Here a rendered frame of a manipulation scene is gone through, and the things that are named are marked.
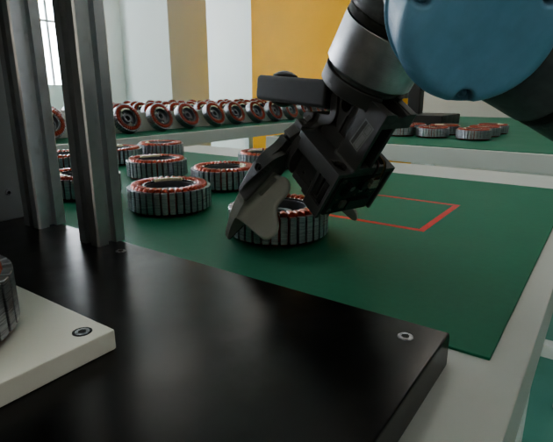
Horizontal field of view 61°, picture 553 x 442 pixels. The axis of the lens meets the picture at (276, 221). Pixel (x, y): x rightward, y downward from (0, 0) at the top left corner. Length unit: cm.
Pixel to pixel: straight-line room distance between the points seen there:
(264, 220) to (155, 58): 385
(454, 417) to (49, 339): 21
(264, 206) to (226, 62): 640
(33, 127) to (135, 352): 31
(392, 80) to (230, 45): 643
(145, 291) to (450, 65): 24
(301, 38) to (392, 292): 359
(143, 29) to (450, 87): 417
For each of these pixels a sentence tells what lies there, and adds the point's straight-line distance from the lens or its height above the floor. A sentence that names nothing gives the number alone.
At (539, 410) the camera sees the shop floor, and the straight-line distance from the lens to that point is 167.
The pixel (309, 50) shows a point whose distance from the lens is 387.
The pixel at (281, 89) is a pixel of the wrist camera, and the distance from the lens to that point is 47.
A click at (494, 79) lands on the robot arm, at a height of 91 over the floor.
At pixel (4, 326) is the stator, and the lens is 28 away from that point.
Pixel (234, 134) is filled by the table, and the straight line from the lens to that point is 214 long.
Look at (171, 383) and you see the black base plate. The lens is 24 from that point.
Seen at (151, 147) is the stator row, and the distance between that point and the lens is 115.
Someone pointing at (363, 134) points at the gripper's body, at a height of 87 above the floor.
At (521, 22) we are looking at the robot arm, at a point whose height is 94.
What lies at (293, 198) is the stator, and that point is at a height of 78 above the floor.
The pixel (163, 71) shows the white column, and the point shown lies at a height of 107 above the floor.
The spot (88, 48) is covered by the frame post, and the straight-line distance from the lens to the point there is 44.
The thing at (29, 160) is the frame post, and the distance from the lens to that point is 53.
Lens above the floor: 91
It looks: 16 degrees down
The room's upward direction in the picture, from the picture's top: straight up
